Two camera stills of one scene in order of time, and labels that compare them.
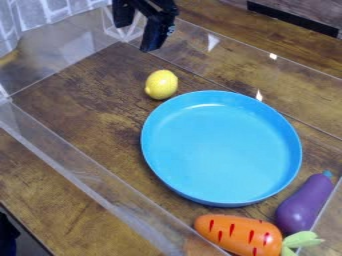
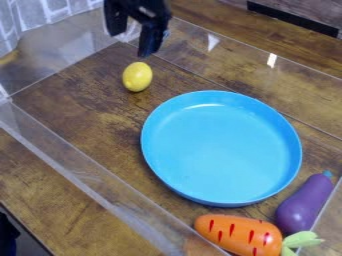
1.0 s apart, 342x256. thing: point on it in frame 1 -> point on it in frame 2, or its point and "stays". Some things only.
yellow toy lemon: x=161 y=84 -> x=137 y=76
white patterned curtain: x=22 y=15 stays
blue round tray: x=222 y=148 stays
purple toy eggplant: x=297 y=210 stays
